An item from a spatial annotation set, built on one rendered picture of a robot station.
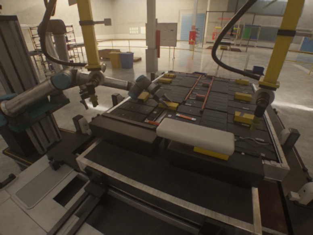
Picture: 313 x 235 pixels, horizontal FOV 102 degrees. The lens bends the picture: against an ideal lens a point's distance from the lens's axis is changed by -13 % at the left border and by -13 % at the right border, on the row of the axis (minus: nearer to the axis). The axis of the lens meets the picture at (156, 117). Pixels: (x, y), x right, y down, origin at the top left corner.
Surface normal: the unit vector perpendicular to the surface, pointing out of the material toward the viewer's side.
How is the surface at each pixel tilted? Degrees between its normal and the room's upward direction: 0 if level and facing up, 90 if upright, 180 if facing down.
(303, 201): 90
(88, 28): 90
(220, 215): 0
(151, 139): 0
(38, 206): 0
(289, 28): 90
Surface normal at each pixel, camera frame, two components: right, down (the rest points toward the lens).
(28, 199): 0.00, -0.85
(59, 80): 0.39, 0.45
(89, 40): 0.18, 0.52
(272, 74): -0.62, 0.41
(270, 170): -0.41, 0.48
